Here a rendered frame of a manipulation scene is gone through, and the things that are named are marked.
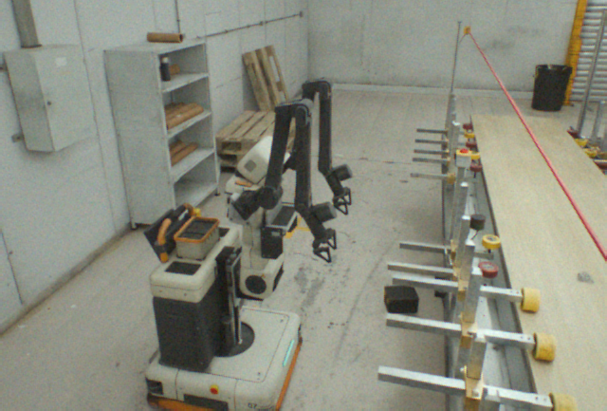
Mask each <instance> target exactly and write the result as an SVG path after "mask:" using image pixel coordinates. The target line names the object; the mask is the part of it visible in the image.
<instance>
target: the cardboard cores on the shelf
mask: <svg viewBox="0 0 607 411"><path fill-rule="evenodd" d="M169 68H170V75H173V74H176V73H178V72H179V71H180V66H179V65H178V64H172V65H169ZM203 112H204V107H203V106H202V105H198V104H197V103H190V104H188V105H186V104H185V103H179V104H176V103H169V104H167V105H165V106H164V114H165V121H166V129H167V130H170V129H172V128H174V127H176V126H178V125H180V124H181V123H183V122H185V121H188V120H190V119H192V118H194V117H196V116H198V115H200V114H202V113H203ZM197 148H198V143H197V142H196V141H193V142H191V143H190V144H188V145H187V146H186V144H185V143H184V142H183V141H182V140H177V141H175V142H173V143H172V144H170V145H169V152H170V161H171V167H172V166H174V165H175V164H177V163H178V162H179V161H181V160H182V159H184V158H185V157H187V156H188V155H189V154H190V153H191V152H192V151H194V150H195V149H197Z"/></svg>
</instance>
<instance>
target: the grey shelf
mask: <svg viewBox="0 0 607 411"><path fill-rule="evenodd" d="M203 46H204V50H203ZM102 52H103V58H104V63H105V69H106V76H107V81H108V83H109V87H110V93H111V99H112V104H113V110H114V117H115V123H116V127H117V133H118V139H119V145H120V156H121V168H122V173H123V179H124V185H125V192H126V197H127V202H128V208H129V214H130V219H131V225H132V228H131V230H132V231H135V230H136V229H137V228H138V226H135V222H137V223H144V224H151V225H152V224H153V223H154V222H155V221H157V220H158V219H159V218H160V217H161V216H162V215H163V214H165V213H166V212H167V211H168V210H169V209H172V208H173V209H174V210H175V209H177V208H178V207H179V206H180V205H182V204H183V203H184V202H189V203H190V204H192V205H193V207H195V206H196V205H198V204H199V203H200V202H201V201H202V200H203V199H204V198H205V197H206V196H209V195H210V193H211V192H212V191H213V190H214V189H215V192H216V194H214V196H220V194H219V187H218V175H217V163H216V152H215V139H214V129H213V116H212V94H211V81H210V70H209V58H208V47H207V39H184V41H183V43H182V44H180V43H149V42H143V43H138V44H133V45H129V46H119V47H110V48H106V49H103V50H102ZM169 53H170V56H169ZM163 54H164V55H163ZM161 56H167V57H168V62H169V64H170V61H171V65H172V64H178V65H179V66H180V71H179V72H178V73H176V74H173V75H170V76H171V80H170V81H168V82H164V81H163V80H162V78H161V79H160V74H159V66H160V65H161V64H160V57H161ZM204 57H205V62H204ZM205 68H206V71H205ZM152 69H153V71H152ZM207 70H208V71H207ZM155 74H156V75H155ZM153 76H154V79H153ZM206 79H207V83H206ZM207 90H208V96H207ZM174 95H175V98H174ZM208 102H209V107H208ZM169 103H176V104H179V103H185V104H186V105H188V104H190V103H197V104H198V105H202V106H203V107H204V112H203V113H202V114H200V115H198V116H196V117H194V118H192V119H190V120H188V121H185V122H183V123H181V124H180V125H178V126H176V127H174V128H172V129H170V130H167V129H166V121H165V114H164V106H165V105H167V104H169ZM162 108H163V109H162ZM159 111H160V112H159ZM157 113H158V116H157ZM209 115H210V118H209ZM163 116H164V117H163ZM158 121H159V124H158ZM161 126H162V127H161ZM210 126H211V130H210ZM211 136H212V140H211ZM178 138H179V139H180V140H182V141H183V142H184V143H185V144H186V146H187V145H188V144H190V143H191V142H193V141H196V142H197V143H198V148H197V149H195V150H194V151H192V152H191V153H190V154H189V155H188V156H187V157H185V158H184V159H182V160H181V161H179V162H178V163H177V164H175V165H174V166H172V167H171V161H170V152H169V145H170V144H172V143H173V142H175V141H177V140H178ZM164 147H165V148H164ZM162 150H163V154H162ZM164 150H165V151H164ZM165 155H166V156H165ZM165 157H166V158H165ZM163 158H164V160H163ZM212 159H213V163H212ZM164 165H165V168H164ZM166 166H167V167H166ZM213 170H214V174H213ZM126 171H127V173H126ZM214 182H215V183H214Z"/></svg>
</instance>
